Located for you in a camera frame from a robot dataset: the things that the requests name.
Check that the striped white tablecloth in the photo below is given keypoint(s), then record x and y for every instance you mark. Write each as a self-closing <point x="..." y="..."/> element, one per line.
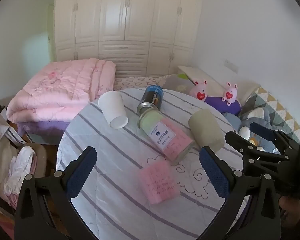
<point x="115" y="160"/>

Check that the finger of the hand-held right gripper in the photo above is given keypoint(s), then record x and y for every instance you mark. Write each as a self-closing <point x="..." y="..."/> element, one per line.
<point x="236" y="141"/>
<point x="261" y="130"/>

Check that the purple pillow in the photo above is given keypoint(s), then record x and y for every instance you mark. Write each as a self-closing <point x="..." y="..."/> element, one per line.
<point x="222" y="105"/>

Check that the grey-green frosted cup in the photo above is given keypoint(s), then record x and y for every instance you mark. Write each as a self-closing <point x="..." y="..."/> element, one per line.
<point x="206" y="128"/>

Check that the heart print bedsheet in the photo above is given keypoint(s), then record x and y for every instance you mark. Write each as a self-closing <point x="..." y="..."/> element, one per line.
<point x="137" y="82"/>

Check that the folded purple blanket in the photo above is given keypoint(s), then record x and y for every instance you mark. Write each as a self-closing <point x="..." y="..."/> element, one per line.
<point x="42" y="128"/>

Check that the white and pink garment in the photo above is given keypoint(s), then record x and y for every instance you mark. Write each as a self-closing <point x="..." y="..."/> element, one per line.
<point x="21" y="166"/>

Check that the white paper cup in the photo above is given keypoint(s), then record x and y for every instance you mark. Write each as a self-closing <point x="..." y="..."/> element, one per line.
<point x="113" y="107"/>

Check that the person's right forearm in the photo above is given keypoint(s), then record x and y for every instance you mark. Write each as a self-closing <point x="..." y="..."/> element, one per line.
<point x="291" y="211"/>

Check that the clear bottle with pink filling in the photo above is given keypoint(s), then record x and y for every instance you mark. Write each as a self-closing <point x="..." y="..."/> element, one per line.
<point x="166" y="136"/>

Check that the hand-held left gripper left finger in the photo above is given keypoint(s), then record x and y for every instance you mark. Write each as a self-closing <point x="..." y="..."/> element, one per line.
<point x="81" y="172"/>

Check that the folded pink quilt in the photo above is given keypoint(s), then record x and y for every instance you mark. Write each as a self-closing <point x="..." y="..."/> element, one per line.
<point x="62" y="90"/>

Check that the triangle pattern quilt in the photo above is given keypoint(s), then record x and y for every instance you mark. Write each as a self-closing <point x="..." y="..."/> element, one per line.
<point x="272" y="105"/>

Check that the pink plush rabbit with heart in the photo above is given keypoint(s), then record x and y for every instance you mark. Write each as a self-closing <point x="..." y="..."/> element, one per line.
<point x="230" y="93"/>
<point x="199" y="91"/>

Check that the dark blue metal can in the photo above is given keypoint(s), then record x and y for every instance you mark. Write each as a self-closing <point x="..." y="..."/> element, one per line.
<point x="151" y="98"/>

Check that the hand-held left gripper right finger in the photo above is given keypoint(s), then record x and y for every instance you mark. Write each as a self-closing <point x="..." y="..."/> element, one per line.
<point x="213" y="172"/>

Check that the pile of clothes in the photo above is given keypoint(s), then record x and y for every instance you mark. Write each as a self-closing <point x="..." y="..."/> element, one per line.
<point x="0" y="140"/>

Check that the blue grey plush toy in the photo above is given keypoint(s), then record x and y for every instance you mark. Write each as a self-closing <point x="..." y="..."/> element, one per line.
<point x="258" y="116"/>

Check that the white wardrobe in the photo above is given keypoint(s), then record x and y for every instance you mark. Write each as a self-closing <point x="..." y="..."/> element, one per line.
<point x="127" y="22"/>

